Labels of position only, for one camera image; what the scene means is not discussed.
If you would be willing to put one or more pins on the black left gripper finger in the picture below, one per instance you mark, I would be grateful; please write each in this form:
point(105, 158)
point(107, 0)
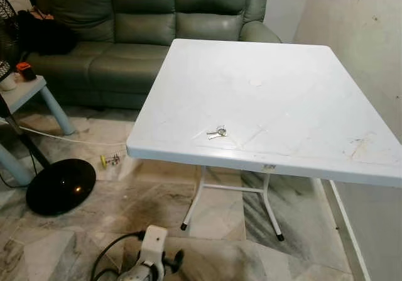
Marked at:
point(177, 259)

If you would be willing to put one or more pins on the small yellow floor item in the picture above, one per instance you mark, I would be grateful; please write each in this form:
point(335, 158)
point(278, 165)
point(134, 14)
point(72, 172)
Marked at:
point(104, 161)

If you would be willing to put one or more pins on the white skirting board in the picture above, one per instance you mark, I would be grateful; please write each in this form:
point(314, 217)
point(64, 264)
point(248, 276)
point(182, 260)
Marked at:
point(348, 231)

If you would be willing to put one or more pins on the white side table blue legs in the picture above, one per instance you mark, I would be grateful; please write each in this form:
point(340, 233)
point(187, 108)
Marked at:
point(25, 92)

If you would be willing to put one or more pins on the orange and black device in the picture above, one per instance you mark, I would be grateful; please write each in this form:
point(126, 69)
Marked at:
point(26, 71)

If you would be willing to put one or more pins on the green leather sofa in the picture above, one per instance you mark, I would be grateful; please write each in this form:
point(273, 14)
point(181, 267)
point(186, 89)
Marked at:
point(144, 23)

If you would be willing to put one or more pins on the white cup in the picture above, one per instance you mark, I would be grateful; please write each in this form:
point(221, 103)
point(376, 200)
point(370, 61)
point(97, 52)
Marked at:
point(7, 82)

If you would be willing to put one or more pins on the black bag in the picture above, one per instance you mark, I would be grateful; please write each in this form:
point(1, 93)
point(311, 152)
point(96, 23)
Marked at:
point(44, 34)

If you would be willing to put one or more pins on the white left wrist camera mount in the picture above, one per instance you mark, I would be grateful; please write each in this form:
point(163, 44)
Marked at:
point(152, 246)

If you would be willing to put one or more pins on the black pedestal fan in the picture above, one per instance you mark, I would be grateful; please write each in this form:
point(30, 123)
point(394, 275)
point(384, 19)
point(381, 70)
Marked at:
point(61, 187)

